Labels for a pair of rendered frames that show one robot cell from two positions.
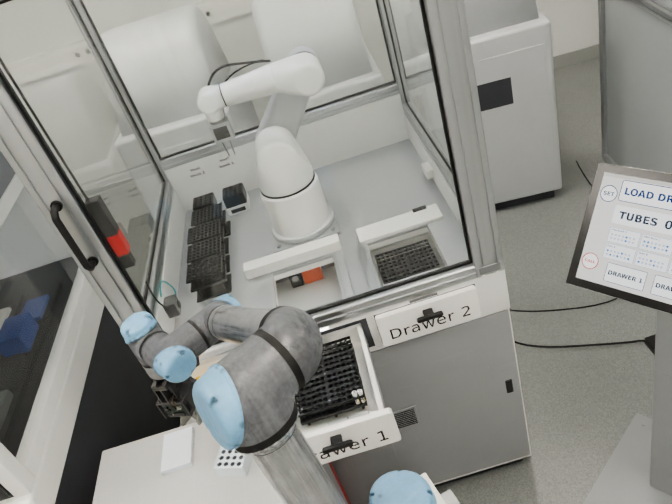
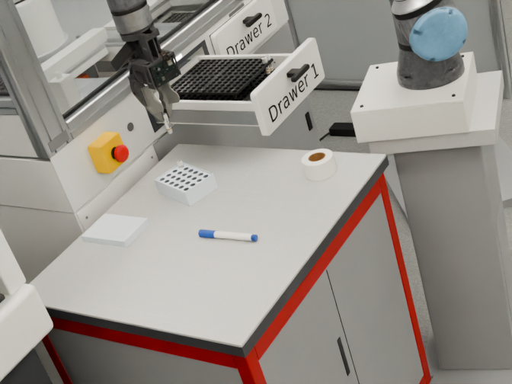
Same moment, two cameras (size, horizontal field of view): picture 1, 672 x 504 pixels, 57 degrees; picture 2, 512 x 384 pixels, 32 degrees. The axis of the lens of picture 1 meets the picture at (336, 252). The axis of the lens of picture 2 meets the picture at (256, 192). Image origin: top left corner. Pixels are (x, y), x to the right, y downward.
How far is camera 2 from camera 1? 1.81 m
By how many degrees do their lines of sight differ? 44
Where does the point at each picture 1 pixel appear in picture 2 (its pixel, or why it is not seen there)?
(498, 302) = (281, 13)
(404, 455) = not seen: hidden behind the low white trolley
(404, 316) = (232, 30)
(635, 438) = (393, 169)
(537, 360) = not seen: hidden behind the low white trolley
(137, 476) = (96, 268)
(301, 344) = not seen: outside the picture
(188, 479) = (161, 228)
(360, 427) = (301, 59)
